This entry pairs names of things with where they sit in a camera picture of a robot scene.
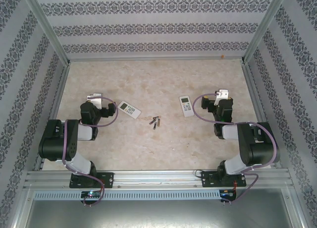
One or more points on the aluminium mounting rail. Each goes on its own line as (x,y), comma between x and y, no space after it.
(158,179)

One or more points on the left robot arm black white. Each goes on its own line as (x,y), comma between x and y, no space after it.
(59,141)

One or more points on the white air conditioner remote control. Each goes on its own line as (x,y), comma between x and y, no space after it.
(186,106)
(129,110)

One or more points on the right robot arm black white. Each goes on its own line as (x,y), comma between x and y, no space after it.
(260,143)

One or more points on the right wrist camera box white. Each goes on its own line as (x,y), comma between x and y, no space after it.
(223,94)

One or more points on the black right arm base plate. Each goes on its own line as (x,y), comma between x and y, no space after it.
(208,179)

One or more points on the right controller circuit board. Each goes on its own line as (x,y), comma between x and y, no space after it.
(226,193)

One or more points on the aluminium frame post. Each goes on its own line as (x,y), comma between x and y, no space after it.
(265,27)
(47,27)

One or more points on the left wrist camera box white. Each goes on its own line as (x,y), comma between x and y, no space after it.
(95,99)

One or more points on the aluminium side frame rail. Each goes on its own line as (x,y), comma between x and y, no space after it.
(57,101)
(257,101)

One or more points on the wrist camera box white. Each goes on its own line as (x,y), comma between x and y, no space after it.
(95,99)
(223,94)

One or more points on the controller circuit board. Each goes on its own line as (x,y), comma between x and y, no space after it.
(90,194)
(226,193)

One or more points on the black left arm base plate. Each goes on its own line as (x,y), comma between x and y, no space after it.
(107,179)

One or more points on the aluminium back frame rail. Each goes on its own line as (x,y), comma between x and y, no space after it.
(158,59)

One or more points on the left controller circuit board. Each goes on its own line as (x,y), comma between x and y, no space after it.
(90,194)

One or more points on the grey metal sheet panel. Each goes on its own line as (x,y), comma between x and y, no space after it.
(158,213)

